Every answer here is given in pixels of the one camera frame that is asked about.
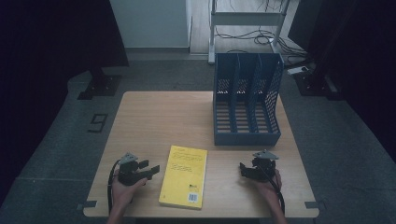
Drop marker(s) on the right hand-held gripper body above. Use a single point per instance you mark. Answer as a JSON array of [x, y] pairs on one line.
[[263, 171]]

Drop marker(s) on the blue file rack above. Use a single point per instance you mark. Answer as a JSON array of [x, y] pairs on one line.
[[246, 138]]

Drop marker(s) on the white metal desk frame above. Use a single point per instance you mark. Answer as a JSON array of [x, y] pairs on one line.
[[246, 18]]

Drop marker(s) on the white power strip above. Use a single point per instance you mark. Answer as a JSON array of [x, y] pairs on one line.
[[297, 70]]

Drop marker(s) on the yellow book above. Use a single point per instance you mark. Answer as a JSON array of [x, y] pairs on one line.
[[183, 175]]

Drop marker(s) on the black stand base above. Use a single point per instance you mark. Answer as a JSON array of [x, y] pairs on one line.
[[314, 85], [101, 85]]

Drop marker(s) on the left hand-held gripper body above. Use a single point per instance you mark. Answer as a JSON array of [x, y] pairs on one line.
[[129, 174]]

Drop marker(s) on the person's right hand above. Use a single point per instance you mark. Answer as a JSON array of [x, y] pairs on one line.
[[267, 191]]

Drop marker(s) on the dark curtain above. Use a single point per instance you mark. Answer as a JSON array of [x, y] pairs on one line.
[[358, 46], [46, 62]]

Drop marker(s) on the person's left hand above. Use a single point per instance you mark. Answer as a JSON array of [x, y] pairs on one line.
[[123, 194]]

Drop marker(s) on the white cabinet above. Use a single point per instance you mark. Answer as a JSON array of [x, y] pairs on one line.
[[149, 23]]

